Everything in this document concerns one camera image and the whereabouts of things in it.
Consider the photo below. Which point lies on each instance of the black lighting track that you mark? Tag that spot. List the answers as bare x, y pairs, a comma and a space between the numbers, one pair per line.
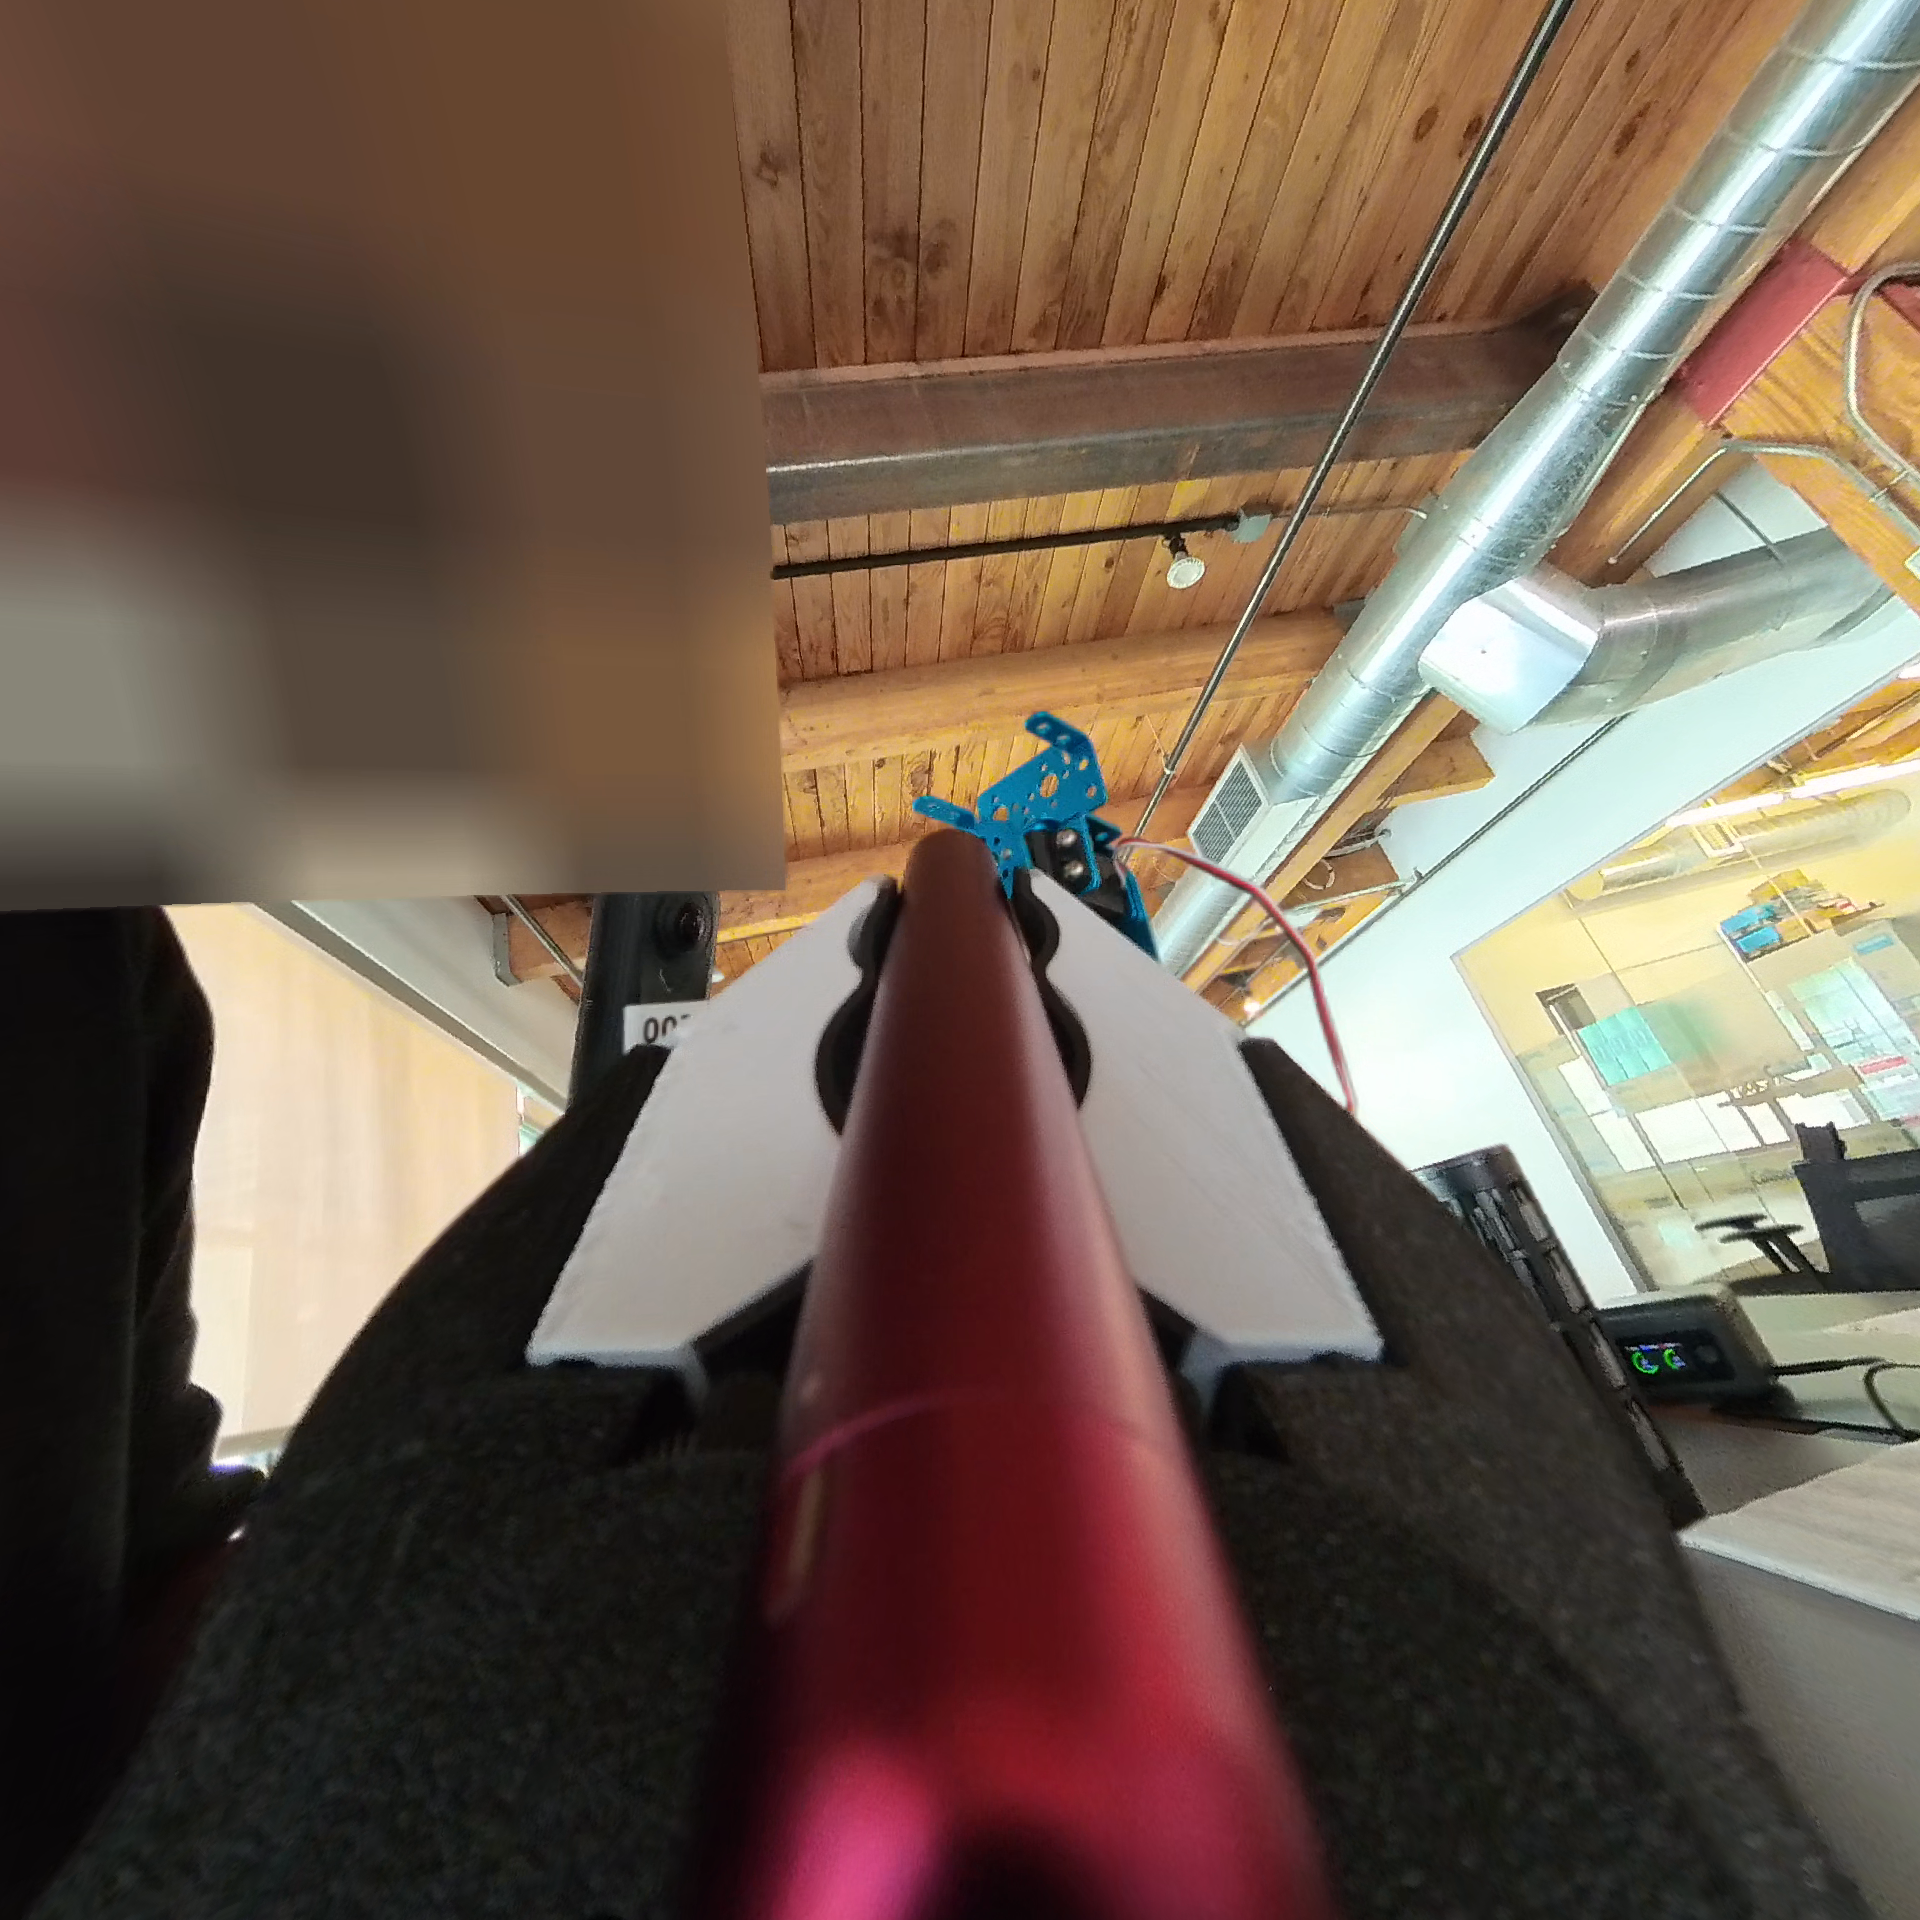
975, 549

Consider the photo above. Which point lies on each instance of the silver spiral ventilation duct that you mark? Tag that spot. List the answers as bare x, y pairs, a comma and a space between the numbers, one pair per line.
1574, 451

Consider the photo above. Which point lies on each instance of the black slotted cylinder holder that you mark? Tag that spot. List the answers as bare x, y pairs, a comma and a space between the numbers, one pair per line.
1559, 1350

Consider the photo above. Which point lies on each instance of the black power station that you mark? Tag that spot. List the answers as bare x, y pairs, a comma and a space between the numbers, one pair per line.
1688, 1350

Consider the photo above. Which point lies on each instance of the blue toy robot arm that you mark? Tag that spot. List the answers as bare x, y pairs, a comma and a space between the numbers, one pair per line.
1035, 806

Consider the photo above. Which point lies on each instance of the white ceiling spotlight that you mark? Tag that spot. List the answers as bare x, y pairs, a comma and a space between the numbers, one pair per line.
1188, 568

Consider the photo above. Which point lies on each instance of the glass office partition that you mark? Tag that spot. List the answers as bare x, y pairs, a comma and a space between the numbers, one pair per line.
1680, 975

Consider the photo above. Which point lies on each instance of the white foam sheet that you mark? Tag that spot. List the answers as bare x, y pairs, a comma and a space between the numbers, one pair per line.
1831, 1518

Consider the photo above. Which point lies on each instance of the large silver duct branch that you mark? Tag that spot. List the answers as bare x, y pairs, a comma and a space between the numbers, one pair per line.
1649, 633

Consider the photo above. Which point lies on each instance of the thin metal ceiling pipe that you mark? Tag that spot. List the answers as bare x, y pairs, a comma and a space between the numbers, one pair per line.
1372, 378

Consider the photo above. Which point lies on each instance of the red electric screwdriver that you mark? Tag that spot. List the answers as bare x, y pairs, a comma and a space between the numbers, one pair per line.
975, 1426

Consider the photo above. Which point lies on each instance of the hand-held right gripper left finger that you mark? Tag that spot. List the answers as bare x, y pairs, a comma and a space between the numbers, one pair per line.
675, 1201

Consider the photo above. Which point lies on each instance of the person's dark clothing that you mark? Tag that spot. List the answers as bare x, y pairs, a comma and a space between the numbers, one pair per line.
90, 1350

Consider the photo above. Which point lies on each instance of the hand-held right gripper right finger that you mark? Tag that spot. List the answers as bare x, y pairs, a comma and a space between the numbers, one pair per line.
1215, 1201

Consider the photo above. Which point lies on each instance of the black office chair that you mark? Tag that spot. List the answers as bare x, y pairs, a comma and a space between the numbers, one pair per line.
1847, 1215

